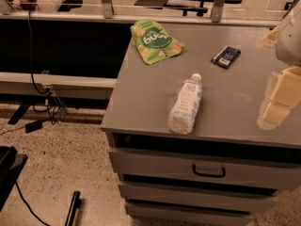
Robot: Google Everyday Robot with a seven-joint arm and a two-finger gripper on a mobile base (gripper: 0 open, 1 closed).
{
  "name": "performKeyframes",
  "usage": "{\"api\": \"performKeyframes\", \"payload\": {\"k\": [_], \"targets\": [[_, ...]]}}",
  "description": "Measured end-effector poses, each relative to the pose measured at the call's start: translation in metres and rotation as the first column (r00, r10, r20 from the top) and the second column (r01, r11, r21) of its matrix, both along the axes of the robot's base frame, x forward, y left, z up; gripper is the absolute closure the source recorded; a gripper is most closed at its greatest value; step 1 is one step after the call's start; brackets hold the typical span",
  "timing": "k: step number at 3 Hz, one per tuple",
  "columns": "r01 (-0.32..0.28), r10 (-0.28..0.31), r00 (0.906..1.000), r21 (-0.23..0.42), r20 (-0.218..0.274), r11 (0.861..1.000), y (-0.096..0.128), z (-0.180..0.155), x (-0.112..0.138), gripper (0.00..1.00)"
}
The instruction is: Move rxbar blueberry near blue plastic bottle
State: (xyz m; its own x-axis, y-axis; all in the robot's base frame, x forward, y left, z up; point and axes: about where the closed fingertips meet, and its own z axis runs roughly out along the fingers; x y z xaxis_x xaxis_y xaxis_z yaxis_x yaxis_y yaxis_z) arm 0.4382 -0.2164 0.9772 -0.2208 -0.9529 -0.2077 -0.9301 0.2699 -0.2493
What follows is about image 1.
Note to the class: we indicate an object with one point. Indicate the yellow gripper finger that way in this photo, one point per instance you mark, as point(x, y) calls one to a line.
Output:
point(270, 38)
point(282, 94)

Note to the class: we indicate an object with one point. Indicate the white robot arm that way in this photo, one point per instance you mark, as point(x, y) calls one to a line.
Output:
point(288, 43)

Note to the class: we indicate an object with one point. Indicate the clear plastic water bottle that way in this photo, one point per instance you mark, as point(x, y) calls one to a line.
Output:
point(182, 116)

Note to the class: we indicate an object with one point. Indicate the grey drawer cabinet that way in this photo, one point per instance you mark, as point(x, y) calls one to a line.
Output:
point(154, 165)

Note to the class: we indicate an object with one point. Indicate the green snack pouch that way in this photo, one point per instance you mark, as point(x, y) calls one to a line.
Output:
point(153, 42)

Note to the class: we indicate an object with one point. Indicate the black metal floor bar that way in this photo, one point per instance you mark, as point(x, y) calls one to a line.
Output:
point(75, 203)

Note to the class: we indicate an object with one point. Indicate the black power adapter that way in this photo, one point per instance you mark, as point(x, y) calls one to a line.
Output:
point(33, 126)

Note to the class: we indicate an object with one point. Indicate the grey metal railing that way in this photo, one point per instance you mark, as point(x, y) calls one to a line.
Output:
point(117, 11)

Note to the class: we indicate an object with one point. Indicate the black chair base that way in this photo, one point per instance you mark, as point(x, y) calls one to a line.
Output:
point(11, 165)

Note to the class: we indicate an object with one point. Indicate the black drawer handle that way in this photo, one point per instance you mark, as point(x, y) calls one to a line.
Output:
point(209, 173)

